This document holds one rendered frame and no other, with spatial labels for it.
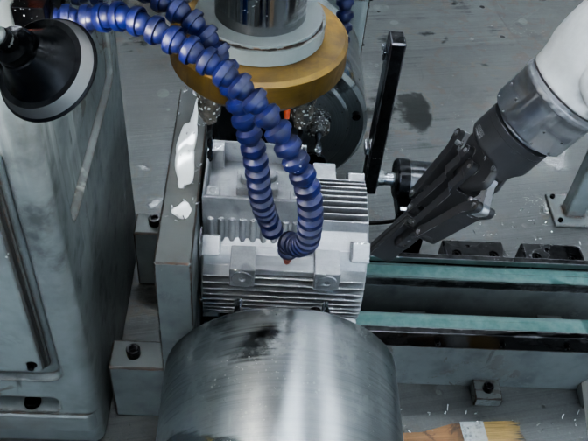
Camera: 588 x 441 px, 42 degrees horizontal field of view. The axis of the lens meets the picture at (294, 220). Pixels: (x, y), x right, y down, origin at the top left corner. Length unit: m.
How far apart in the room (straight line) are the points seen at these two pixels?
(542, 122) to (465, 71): 0.98
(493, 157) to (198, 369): 0.36
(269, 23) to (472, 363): 0.60
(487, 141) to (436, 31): 1.08
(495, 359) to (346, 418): 0.46
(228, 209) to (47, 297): 0.22
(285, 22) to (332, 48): 0.06
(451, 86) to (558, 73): 0.94
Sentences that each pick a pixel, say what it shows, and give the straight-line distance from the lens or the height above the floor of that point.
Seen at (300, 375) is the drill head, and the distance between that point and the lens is 0.71.
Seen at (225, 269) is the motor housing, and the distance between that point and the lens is 0.92.
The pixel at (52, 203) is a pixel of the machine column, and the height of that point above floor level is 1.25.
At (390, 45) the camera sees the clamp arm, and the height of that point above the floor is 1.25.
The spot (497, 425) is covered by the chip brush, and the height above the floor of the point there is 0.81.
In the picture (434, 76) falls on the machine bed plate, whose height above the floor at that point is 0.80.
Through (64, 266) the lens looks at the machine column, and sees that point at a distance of 0.80.
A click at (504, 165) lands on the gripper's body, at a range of 0.80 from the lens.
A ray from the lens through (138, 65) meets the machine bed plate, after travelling 1.67.
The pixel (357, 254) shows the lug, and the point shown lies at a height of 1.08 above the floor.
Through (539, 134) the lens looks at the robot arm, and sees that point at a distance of 0.78.
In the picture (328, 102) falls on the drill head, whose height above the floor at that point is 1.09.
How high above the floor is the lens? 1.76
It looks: 46 degrees down
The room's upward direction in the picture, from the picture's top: 6 degrees clockwise
